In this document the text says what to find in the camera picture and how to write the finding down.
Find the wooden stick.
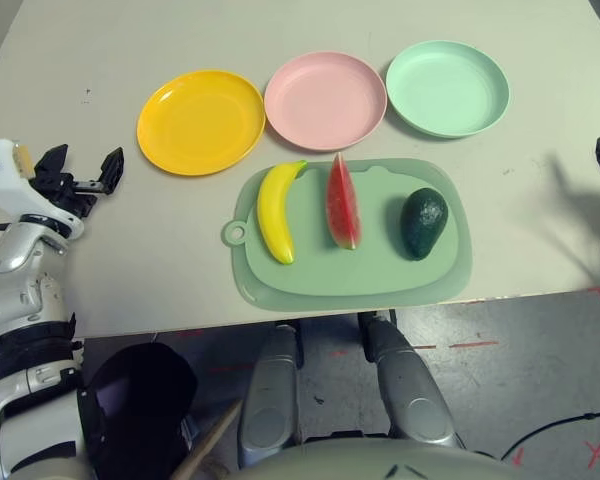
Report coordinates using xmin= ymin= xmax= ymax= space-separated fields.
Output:
xmin=172 ymin=399 xmax=244 ymax=480

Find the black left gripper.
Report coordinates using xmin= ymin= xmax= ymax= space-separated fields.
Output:
xmin=29 ymin=143 xmax=125 ymax=221

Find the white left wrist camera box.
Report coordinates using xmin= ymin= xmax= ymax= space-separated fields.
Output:
xmin=0 ymin=138 xmax=85 ymax=240

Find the black floor cable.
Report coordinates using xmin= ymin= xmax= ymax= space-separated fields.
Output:
xmin=499 ymin=384 xmax=600 ymax=461

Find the beige robot torso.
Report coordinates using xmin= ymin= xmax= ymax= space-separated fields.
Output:
xmin=239 ymin=437 xmax=524 ymax=480

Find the mint green plastic plate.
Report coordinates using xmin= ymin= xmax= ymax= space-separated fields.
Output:
xmin=384 ymin=40 xmax=510 ymax=139

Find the yellow plastic plate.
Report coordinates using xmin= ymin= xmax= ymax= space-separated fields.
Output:
xmin=136 ymin=69 xmax=267 ymax=179

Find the silver right robot leg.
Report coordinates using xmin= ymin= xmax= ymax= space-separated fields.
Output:
xmin=357 ymin=310 xmax=469 ymax=451

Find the red toy watermelon slice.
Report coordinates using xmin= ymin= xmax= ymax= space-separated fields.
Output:
xmin=326 ymin=152 xmax=364 ymax=251

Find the yellow toy banana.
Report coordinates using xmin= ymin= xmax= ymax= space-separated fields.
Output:
xmin=256 ymin=159 xmax=310 ymax=265

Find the pink plastic plate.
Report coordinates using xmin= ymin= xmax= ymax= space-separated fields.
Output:
xmin=263 ymin=51 xmax=387 ymax=154

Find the dark green toy avocado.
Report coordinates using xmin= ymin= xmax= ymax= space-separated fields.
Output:
xmin=398 ymin=187 xmax=450 ymax=261

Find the green cutting board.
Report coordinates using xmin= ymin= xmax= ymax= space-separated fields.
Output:
xmin=221 ymin=157 xmax=475 ymax=312

